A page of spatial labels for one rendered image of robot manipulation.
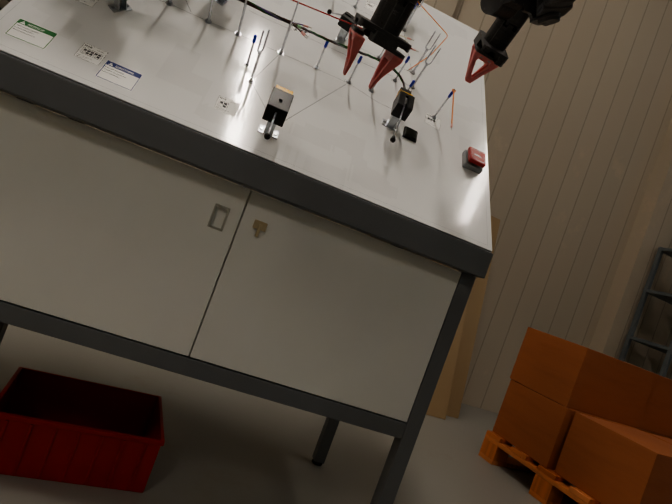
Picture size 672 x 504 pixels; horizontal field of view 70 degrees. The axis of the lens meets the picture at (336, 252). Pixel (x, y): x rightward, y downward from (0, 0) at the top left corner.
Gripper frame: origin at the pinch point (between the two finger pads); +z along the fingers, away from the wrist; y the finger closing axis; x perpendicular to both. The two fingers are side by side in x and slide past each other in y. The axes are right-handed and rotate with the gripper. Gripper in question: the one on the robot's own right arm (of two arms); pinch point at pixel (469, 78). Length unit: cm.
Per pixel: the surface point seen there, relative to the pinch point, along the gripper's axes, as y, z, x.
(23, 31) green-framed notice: 24, 28, -89
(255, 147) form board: 26, 27, -39
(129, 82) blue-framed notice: 24, 27, -67
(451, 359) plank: -79, 182, 127
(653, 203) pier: -251, 87, 278
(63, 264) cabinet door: 52, 56, -64
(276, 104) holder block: 24.2, 16.3, -38.2
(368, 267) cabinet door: 34, 38, -4
